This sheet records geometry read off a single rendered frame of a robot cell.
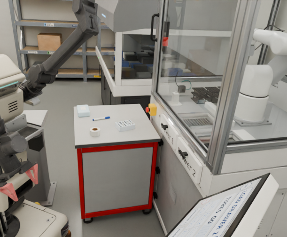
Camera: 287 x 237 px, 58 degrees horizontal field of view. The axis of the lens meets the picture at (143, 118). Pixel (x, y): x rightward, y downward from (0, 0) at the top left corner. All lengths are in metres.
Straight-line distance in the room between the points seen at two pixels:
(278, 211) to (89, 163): 1.18
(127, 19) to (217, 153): 1.41
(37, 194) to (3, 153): 1.46
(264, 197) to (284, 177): 0.71
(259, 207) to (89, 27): 0.89
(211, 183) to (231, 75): 0.50
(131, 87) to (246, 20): 1.53
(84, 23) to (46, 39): 4.15
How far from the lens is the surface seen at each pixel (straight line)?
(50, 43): 5.27
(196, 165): 1.32
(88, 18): 1.16
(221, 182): 1.28
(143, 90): 2.38
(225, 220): 0.72
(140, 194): 2.08
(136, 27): 2.23
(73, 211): 2.34
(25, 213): 2.01
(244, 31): 1.00
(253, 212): 0.73
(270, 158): 1.36
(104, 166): 1.85
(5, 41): 5.92
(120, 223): 2.22
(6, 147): 0.94
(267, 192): 0.81
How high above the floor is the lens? 1.66
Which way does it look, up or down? 26 degrees down
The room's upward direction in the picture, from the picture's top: 4 degrees clockwise
